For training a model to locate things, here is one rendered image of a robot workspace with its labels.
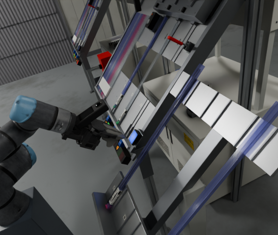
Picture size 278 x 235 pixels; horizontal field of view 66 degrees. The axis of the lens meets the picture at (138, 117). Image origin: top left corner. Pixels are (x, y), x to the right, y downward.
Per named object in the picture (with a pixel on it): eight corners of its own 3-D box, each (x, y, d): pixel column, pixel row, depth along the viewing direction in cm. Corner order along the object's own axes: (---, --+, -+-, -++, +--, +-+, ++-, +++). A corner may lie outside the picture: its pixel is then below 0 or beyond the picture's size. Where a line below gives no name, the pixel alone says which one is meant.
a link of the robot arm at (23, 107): (13, 100, 63) (20, 87, 58) (50, 112, 69) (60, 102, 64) (5, 124, 60) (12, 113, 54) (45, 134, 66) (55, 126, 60)
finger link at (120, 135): (118, 147, 79) (96, 141, 74) (125, 134, 78) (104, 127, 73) (120, 152, 77) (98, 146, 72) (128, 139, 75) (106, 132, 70)
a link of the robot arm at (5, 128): (-8, 135, 66) (-1, 124, 59) (21, 114, 74) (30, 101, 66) (12, 153, 68) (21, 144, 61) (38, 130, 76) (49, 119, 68)
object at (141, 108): (137, 149, 88) (131, 147, 87) (101, 88, 141) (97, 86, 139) (161, 111, 83) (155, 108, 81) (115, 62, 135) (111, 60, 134)
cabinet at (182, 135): (203, 212, 133) (199, 139, 97) (155, 145, 188) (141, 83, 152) (285, 168, 145) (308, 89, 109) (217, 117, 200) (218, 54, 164)
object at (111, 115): (140, 152, 90) (126, 148, 86) (104, 91, 142) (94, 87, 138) (141, 150, 90) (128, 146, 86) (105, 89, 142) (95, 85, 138)
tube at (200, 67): (110, 209, 67) (106, 209, 66) (109, 205, 68) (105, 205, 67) (205, 66, 53) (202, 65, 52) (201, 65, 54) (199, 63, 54)
